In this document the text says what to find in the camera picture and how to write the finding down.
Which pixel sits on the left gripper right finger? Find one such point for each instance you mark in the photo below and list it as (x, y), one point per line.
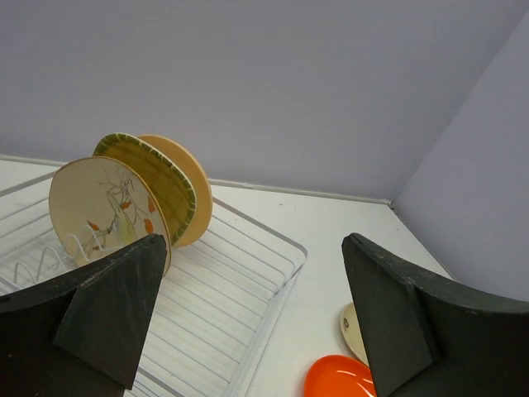
(426, 335)

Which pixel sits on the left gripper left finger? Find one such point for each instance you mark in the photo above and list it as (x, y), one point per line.
(82, 333)

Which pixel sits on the beige floral plate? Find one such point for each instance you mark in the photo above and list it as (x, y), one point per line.
(98, 205)

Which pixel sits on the white wire dish rack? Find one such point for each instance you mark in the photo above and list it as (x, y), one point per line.
(217, 305)

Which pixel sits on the woven bamboo tray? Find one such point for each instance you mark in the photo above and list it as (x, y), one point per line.
(168, 183)

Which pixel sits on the tan round plate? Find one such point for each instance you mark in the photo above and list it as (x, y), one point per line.
(190, 166)

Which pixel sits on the small cream plate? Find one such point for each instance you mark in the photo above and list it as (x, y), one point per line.
(350, 330)

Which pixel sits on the orange plate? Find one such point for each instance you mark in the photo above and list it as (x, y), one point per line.
(337, 375)

